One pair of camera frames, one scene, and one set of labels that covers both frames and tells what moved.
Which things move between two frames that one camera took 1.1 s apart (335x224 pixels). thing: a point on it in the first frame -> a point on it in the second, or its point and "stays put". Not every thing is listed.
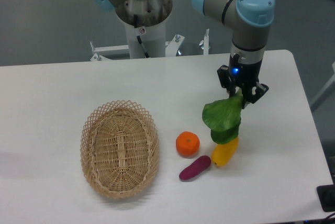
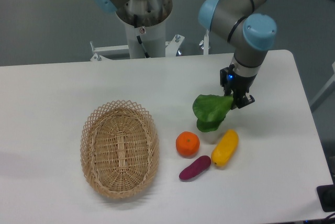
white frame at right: (332, 81) stays put
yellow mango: (222, 153) stays put
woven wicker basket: (120, 149) stays put
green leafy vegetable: (223, 118) -> (210, 110)
